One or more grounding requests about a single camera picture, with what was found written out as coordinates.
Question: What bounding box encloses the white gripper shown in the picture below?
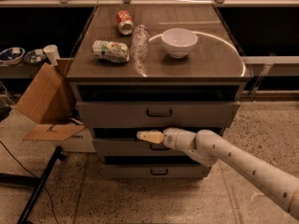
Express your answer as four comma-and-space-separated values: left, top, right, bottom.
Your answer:
136, 128, 181, 149

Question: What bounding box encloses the grey drawer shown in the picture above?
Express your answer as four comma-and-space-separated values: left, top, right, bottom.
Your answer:
93, 139, 184, 156
102, 164, 211, 179
77, 102, 240, 128

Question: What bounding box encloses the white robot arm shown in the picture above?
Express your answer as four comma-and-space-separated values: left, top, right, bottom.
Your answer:
136, 128, 299, 219

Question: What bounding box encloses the grey top drawer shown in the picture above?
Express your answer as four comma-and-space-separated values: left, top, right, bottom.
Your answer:
77, 102, 240, 128

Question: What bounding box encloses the grey bottom drawer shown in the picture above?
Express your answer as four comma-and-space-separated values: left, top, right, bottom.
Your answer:
102, 164, 211, 179

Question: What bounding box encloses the grey drawer cabinet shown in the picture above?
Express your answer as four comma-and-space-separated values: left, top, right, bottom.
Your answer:
65, 3, 252, 180

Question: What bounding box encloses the open cardboard box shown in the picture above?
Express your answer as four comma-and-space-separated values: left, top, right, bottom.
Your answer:
15, 60, 85, 141

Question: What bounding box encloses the crushed green white can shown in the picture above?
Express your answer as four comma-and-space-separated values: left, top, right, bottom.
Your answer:
93, 40, 130, 63

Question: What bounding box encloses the clear plastic bottle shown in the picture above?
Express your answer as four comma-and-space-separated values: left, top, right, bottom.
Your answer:
131, 24, 150, 62

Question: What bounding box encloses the red soda can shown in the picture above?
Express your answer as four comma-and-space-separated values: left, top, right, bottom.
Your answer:
116, 10, 135, 35

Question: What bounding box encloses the white paper cup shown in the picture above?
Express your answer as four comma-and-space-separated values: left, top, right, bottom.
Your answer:
43, 45, 60, 64

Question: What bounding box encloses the blue bowl with card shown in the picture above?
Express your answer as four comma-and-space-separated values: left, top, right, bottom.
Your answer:
23, 49, 48, 65

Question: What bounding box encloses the black stand leg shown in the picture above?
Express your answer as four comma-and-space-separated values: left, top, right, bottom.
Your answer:
0, 147, 65, 224

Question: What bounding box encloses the blue white bowl left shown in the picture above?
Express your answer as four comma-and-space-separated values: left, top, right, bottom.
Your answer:
0, 47, 25, 65

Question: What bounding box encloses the black cable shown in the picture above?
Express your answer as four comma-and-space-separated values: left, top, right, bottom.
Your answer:
0, 139, 60, 224

